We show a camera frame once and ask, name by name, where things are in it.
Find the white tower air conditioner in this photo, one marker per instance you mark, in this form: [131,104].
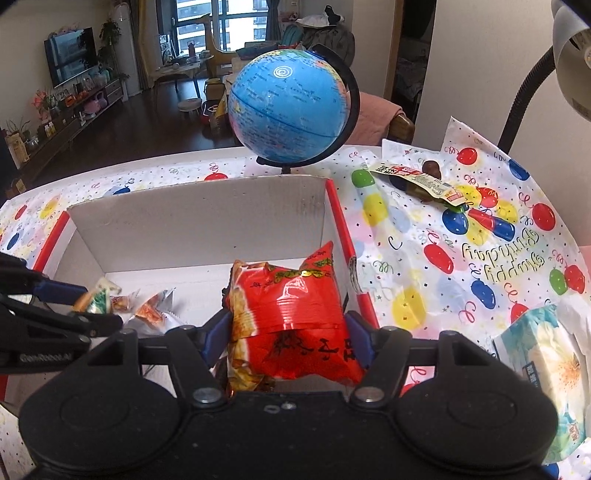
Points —
[124,46]

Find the printed paper bag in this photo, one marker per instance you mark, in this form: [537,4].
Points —
[17,150]

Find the television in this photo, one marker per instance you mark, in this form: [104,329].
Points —
[71,55]

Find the red cardboard box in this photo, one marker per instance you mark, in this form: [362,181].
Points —
[184,221]

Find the small brown round object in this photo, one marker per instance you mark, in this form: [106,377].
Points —
[430,167]

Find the yellow wooden chair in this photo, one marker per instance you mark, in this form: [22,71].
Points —
[217,55]

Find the green houseplant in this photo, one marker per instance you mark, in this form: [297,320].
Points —
[111,41]

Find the floral tissue pack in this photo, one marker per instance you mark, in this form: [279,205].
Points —
[545,369]

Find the small orange snack packet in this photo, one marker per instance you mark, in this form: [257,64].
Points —
[150,314]
[123,302]

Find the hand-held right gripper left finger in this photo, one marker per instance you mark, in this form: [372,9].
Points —
[218,333]

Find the red snack bag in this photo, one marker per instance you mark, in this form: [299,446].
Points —
[295,314]

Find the grey curtain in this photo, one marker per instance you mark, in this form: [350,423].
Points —
[273,18]

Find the round coffee table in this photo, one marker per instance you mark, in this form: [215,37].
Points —
[184,69]

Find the sofa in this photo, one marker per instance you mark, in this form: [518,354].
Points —
[291,34]

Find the dark wooden television cabinet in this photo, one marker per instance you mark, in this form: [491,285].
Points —
[60,134]

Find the pink cloth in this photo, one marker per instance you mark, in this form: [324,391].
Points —
[374,120]

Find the balloon print tablecloth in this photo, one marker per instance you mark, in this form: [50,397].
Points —
[415,277]

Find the pile of clothes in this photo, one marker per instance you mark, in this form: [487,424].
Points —
[341,46]

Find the window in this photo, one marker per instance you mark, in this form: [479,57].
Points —
[221,23]

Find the grey desk lamp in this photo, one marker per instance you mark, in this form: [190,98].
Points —
[572,60]

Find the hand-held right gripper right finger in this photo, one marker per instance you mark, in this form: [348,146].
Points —
[358,333]

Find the grey round stool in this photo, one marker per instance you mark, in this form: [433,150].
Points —
[190,105]

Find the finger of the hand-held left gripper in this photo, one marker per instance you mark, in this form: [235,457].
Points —
[69,322]
[60,290]

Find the pink toy kettle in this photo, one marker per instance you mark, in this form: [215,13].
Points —
[96,104]

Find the blue globe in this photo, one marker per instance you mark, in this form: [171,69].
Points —
[286,101]

